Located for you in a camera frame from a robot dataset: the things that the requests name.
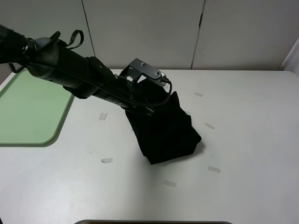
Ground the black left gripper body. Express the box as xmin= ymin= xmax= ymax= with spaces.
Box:
xmin=93 ymin=70 xmax=156 ymax=115

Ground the black short sleeve shirt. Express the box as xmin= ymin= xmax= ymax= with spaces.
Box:
xmin=125 ymin=92 xmax=201 ymax=165

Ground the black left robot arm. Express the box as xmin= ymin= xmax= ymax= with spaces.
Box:
xmin=0 ymin=26 xmax=157 ymax=114

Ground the light green plastic tray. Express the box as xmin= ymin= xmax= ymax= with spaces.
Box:
xmin=0 ymin=70 xmax=74 ymax=146

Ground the black left camera cable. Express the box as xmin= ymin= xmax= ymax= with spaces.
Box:
xmin=144 ymin=78 xmax=173 ymax=108

